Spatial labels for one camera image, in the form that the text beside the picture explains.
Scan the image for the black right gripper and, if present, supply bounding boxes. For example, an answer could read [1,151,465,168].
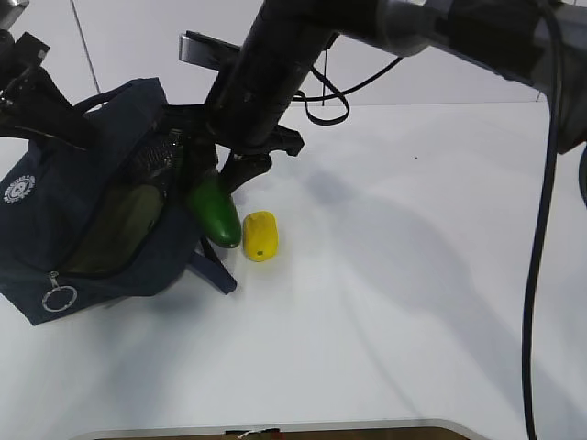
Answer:
[160,104,305,202]

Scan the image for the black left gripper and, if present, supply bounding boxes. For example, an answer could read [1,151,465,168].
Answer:
[1,30,98,150]

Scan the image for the green cucumber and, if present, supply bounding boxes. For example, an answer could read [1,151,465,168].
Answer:
[185,169,242,248]

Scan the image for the yellow lemon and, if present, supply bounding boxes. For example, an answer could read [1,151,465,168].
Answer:
[243,211,279,262]

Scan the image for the navy blue lunch bag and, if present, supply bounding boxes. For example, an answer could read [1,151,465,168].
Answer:
[1,78,237,325]

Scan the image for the silver zipper pull ring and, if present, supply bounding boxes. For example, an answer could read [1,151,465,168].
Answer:
[40,270,76,313]

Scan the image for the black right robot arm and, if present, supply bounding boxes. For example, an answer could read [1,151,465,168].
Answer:
[179,1,586,190]

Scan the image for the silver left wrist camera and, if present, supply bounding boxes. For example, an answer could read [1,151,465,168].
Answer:
[0,0,29,30]

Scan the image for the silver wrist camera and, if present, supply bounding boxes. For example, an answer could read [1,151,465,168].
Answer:
[178,30,241,72]
[0,0,29,30]

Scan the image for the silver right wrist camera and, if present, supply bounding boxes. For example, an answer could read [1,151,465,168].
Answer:
[178,30,241,72]

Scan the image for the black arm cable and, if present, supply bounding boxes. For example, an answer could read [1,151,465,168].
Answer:
[293,0,587,440]

